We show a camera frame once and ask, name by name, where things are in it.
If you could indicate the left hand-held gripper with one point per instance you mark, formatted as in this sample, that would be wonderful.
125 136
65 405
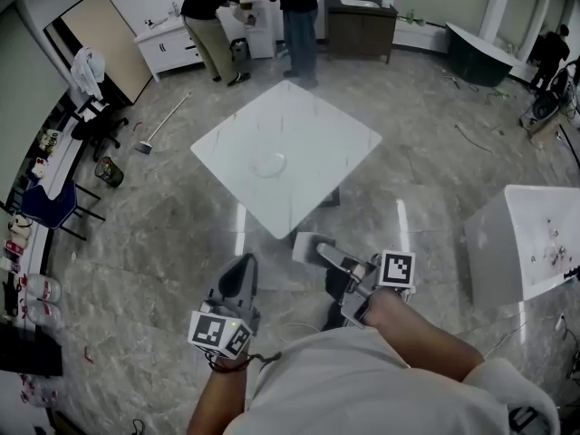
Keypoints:
213 329

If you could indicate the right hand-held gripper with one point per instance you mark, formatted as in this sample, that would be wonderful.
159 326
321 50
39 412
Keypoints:
398 267

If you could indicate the clear glass plate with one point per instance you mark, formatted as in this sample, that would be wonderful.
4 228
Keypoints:
269 165

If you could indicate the small items group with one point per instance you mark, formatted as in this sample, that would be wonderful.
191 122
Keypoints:
556 252

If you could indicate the person's right forearm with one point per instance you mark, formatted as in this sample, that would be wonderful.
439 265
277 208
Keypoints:
421 338

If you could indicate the person's left forearm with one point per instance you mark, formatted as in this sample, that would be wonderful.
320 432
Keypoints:
217 397

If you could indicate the white marble square table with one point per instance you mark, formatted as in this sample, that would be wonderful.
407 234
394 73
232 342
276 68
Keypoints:
294 120

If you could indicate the person's white shirt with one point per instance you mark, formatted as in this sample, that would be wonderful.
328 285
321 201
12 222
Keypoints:
353 388

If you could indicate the white plastic box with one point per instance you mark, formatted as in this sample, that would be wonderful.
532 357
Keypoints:
498 243

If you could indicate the blue folding chair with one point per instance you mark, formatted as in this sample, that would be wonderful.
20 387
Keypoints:
45 206

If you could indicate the black office chair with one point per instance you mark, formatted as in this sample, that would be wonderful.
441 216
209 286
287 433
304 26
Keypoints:
97 125

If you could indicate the dark wooden vanity cabinet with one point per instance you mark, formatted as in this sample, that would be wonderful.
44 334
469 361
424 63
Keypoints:
360 30

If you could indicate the white plush toy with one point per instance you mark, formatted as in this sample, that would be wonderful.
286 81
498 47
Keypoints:
19 229

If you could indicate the white water dispenser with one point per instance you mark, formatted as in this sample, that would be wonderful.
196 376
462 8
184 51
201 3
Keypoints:
262 30

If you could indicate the white drawer cabinet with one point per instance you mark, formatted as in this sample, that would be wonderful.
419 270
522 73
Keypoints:
167 50

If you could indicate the black bathtub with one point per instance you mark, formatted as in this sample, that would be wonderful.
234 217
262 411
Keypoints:
476 59

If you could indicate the white cloth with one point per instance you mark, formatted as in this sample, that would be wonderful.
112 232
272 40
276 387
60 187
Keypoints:
88 73

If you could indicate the beige framed board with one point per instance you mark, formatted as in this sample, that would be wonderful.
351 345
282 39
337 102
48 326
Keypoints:
109 48

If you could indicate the black floor fan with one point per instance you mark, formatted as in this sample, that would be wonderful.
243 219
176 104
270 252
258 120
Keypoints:
546 102

